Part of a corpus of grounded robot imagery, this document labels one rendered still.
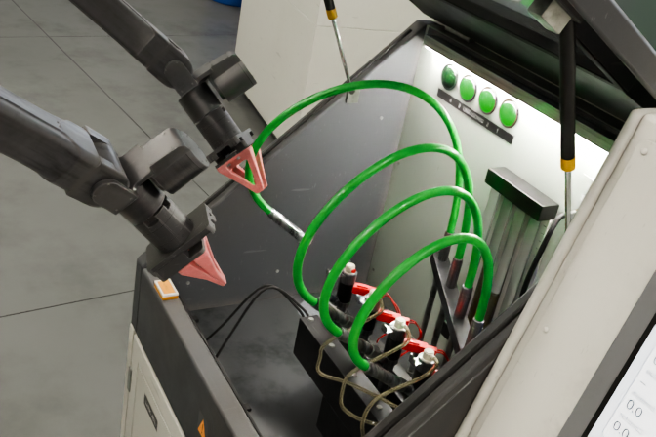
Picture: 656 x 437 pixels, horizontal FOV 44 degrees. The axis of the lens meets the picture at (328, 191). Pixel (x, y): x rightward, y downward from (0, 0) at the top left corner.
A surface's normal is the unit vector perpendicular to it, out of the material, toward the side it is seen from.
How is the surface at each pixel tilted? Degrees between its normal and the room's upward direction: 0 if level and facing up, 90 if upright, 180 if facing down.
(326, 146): 90
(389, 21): 90
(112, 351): 0
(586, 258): 76
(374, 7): 90
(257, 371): 0
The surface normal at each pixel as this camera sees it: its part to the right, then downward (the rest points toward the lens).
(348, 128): 0.47, 0.46
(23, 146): 0.42, 0.73
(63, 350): 0.18, -0.88
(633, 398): -0.80, -0.14
